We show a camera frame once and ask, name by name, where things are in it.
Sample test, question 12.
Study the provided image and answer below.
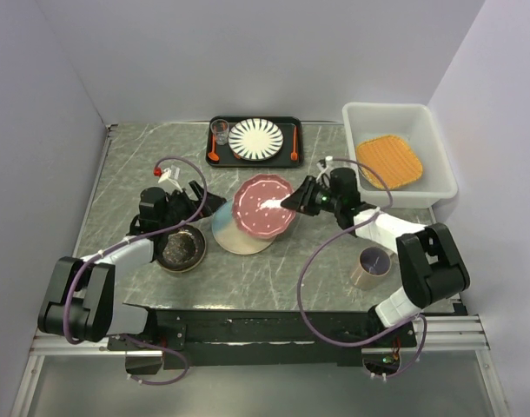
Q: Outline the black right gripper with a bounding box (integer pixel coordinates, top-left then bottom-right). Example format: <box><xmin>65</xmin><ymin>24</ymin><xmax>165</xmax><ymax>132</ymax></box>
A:
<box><xmin>281</xmin><ymin>175</ymin><xmax>342</xmax><ymax>216</ymax></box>

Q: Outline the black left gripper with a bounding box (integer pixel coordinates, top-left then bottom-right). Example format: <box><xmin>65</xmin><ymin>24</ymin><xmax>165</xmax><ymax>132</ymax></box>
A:
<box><xmin>160</xmin><ymin>180</ymin><xmax>226</xmax><ymax>230</ymax></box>

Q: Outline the blue grey plate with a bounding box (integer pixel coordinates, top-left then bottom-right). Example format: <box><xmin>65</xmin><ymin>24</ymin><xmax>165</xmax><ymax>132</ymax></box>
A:
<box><xmin>211</xmin><ymin>200</ymin><xmax>275</xmax><ymax>255</ymax></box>

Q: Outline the pink polka dot plate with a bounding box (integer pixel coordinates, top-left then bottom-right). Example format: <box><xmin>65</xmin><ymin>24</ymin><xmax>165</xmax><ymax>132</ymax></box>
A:
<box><xmin>232</xmin><ymin>174</ymin><xmax>296</xmax><ymax>240</ymax></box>

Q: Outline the dark metallic bowl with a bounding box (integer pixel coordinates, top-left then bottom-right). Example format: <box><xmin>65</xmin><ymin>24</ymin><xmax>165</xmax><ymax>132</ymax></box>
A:
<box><xmin>156</xmin><ymin>225</ymin><xmax>207</xmax><ymax>273</ymax></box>

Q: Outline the orange woven pattern plate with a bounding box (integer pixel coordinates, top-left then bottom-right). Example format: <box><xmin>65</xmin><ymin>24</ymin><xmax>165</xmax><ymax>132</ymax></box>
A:
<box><xmin>355</xmin><ymin>135</ymin><xmax>423</xmax><ymax>190</ymax></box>

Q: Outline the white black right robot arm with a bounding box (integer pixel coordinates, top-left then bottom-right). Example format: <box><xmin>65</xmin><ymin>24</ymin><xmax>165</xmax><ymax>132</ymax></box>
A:
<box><xmin>281</xmin><ymin>168</ymin><xmax>470</xmax><ymax>346</ymax></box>

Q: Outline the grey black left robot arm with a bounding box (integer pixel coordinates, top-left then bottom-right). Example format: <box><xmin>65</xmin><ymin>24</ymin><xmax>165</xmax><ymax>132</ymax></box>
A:
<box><xmin>37</xmin><ymin>181</ymin><xmax>226</xmax><ymax>349</ymax></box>

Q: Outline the white plastic bin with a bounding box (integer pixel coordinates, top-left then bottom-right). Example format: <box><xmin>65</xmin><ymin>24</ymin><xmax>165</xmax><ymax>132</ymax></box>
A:
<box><xmin>342</xmin><ymin>103</ymin><xmax>458</xmax><ymax>209</ymax></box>

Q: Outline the orange spoon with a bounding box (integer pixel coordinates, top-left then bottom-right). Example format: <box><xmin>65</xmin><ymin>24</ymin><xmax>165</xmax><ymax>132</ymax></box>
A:
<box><xmin>208</xmin><ymin>135</ymin><xmax>220</xmax><ymax>162</ymax></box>

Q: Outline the orange fork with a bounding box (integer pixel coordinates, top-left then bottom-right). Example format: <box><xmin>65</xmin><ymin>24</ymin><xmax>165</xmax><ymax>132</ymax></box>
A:
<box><xmin>290</xmin><ymin>126</ymin><xmax>299</xmax><ymax>162</ymax></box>

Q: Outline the clear drinking glass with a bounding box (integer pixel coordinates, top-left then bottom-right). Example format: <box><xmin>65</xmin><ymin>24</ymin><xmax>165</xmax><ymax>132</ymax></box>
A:
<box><xmin>209</xmin><ymin>119</ymin><xmax>229</xmax><ymax>145</ymax></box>

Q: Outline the striped white blue plate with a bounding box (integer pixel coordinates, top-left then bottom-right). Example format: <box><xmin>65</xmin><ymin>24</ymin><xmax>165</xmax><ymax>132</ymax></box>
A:
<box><xmin>229</xmin><ymin>118</ymin><xmax>284</xmax><ymax>162</ymax></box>

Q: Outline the pink beige mug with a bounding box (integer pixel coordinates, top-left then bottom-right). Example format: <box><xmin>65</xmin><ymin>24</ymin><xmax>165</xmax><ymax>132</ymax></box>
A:
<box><xmin>349</xmin><ymin>247</ymin><xmax>395</xmax><ymax>291</ymax></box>

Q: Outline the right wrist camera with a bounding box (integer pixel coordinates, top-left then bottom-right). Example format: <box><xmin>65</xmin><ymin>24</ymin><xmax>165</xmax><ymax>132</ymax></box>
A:
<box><xmin>316</xmin><ymin>156</ymin><xmax>334</xmax><ymax>175</ymax></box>

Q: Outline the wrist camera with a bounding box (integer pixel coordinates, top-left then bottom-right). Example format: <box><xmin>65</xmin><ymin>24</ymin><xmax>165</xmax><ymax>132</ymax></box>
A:
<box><xmin>316</xmin><ymin>156</ymin><xmax>334</xmax><ymax>175</ymax></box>
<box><xmin>153</xmin><ymin>165</ymin><xmax>180</xmax><ymax>186</ymax></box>

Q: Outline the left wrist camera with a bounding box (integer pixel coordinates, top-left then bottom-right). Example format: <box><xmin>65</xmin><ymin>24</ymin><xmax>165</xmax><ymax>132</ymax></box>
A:
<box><xmin>153</xmin><ymin>165</ymin><xmax>180</xmax><ymax>186</ymax></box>

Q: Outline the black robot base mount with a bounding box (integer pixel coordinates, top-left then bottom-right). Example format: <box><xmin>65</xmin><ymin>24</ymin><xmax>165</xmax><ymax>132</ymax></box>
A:
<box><xmin>106</xmin><ymin>306</ymin><xmax>418</xmax><ymax>370</ymax></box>

